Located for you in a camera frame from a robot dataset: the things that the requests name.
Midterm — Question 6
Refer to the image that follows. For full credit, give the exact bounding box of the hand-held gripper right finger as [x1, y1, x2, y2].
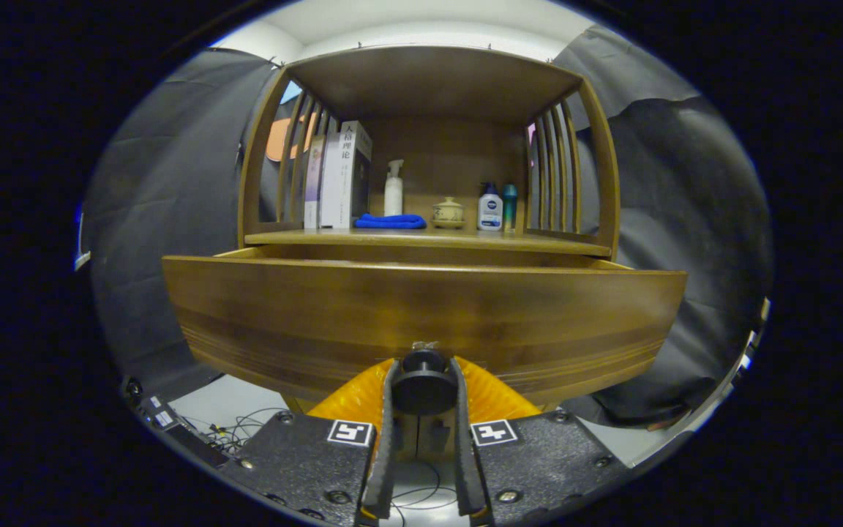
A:
[451, 356, 631, 527]

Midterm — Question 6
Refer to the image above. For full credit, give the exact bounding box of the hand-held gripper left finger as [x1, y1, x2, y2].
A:
[220, 357, 400, 527]

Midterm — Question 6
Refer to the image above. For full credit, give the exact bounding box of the wooden cabinet door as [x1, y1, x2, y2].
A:
[425, 414, 459, 462]
[396, 414, 426, 462]

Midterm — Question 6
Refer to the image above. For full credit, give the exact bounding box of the wooden countertop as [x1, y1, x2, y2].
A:
[244, 227, 612, 258]

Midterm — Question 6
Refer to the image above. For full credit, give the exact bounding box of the black power strip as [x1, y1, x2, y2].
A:
[125, 377, 228, 469]

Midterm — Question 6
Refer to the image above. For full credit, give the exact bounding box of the folded blue cloth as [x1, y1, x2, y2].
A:
[354, 213, 427, 230]

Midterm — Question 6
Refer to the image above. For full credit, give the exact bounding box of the beige lidded teacup with saucer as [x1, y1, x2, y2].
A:
[432, 196, 465, 229]

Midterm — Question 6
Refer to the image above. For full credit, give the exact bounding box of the white lotion bottle blue cap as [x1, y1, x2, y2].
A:
[477, 182, 504, 232]

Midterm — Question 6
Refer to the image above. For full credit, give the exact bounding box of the white pump bottle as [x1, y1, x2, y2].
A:
[383, 160, 405, 217]

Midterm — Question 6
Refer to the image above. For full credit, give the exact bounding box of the thick white book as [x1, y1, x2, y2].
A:
[319, 121, 373, 230]

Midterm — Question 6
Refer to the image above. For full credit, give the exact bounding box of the thin purple book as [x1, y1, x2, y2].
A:
[304, 134, 327, 230]

